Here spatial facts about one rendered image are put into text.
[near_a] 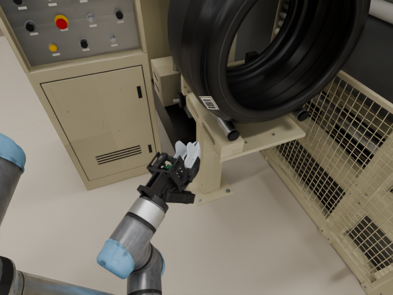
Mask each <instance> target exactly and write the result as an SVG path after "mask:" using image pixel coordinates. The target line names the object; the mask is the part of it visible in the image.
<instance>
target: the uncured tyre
mask: <svg viewBox="0 0 393 295"><path fill-rule="evenodd" d="M257 1H258V0H170V3H169V7H168V19H167V28H168V42H169V46H170V51H171V55H172V57H173V60H174V63H175V65H176V66H177V68H178V70H179V72H180V73H181V75H182V76H183V78H184V80H185V81H186V82H187V84H188V86H189V87H190V89H191V90H192V92H193V93H194V95H195V96H196V98H197V99H198V101H199V102H200V103H201V104H202V105H203V106H204V107H205V108H206V106H205V105H204V103H203V102H202V101H201V99H200V97H199V96H210V97H212V99H213V100H214V102H215V103H216V105H217V106H218V108H219V110H215V109H208V111H210V112H211V113H213V114H214V115H216V116H218V117H219V118H221V119H224V120H226V121H229V122H233V123H237V124H253V123H258V122H265V121H270V120H273V119H277V118H280V117H282V116H285V115H287V114H289V113H291V112H293V111H295V110H296V109H298V108H300V107H301V106H303V105H305V104H306V103H307V102H309V101H310V100H311V99H312V98H314V97H315V96H316V95H318V94H319V93H320V92H321V91H322V90H323V89H324V88H325V87H326V86H327V85H328V84H329V83H330V82H331V81H332V80H333V79H334V77H335V76H336V75H337V74H338V72H339V71H340V70H341V69H342V67H343V66H344V65H345V63H346V61H347V60H348V59H349V57H350V55H351V54H352V52H353V50H354V48H355V47H356V45H357V43H358V41H359V39H360V36H361V34H362V32H363V29H364V27H365V24H366V21H367V17H368V13H369V10H370V3H371V0H289V6H288V10H287V14H286V17H285V19H284V22H283V24H282V26H281V29H280V30H279V32H278V33H277V35H276V37H275V38H274V40H273V41H272V42H271V43H270V45H269V46H268V47H267V48H266V49H265V50H264V51H263V52H262V53H260V54H259V55H258V56H257V57H255V58H254V59H252V60H250V61H248V62H247V63H244V64H242V65H239V66H236V67H227V62H228V58H229V53H230V49H231V46H232V43H233V41H234V38H235V36H236V33H237V31H238V30H239V27H240V25H241V24H242V22H243V21H244V19H245V17H246V16H247V14H248V13H249V12H250V10H251V9H252V7H253V6H254V5H255V4H256V3H257ZM206 109H207V108H206Z"/></svg>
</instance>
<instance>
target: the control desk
mask: <svg viewBox="0 0 393 295"><path fill-rule="evenodd" d="M0 28H1V30H2V32H3V34H4V35H5V37H6V39H7V41H8V43H9V45H10V47H11V49H12V50H13V52H14V54H15V56H16V58H17V60H18V62H19V64H20V66H21V67H22V69H23V71H24V73H26V76H27V78H28V80H29V82H30V84H31V86H32V87H33V89H34V91H35V93H36V95H37V97H38V99H39V101H40V102H41V104H42V106H43V108H44V110H45V112H46V114H47V116H48V117H49V119H50V121H51V123H52V125H53V127H54V128H55V130H56V132H57V134H58V136H59V138H60V140H61V142H62V144H63V145H64V147H65V149H66V151H67V153H68V155H69V157H70V159H71V160H72V162H73V164H74V166H75V168H76V169H77V172H78V174H79V175H80V177H81V179H82V181H83V183H84V185H85V186H86V188H87V190H92V189H94V188H98V187H102V186H105V185H108V184H112V183H115V182H118V181H122V180H126V179H129V178H132V177H136V176H139V175H142V174H146V173H149V171H148V169H147V168H146V167H147V166H148V165H149V163H150V162H151V161H152V159H153V158H154V157H155V155H156V154H157V152H160V154H161V153H162V152H161V144H160V137H159V132H158V124H157V116H156V108H155V103H154V95H153V87H152V83H151V75H150V67H149V60H148V55H147V46H146V38H145V34H144V26H143V18H142V10H141V5H140V0H0Z"/></svg>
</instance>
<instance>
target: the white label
mask: <svg viewBox="0 0 393 295"><path fill-rule="evenodd" d="M199 97H200V99H201V101H202V102H203V103H204V105H205V106H206V108H207V109H215V110H219V108H218V106H217V105H216V103H215V102H214V100H213V99H212V97H210V96H199Z"/></svg>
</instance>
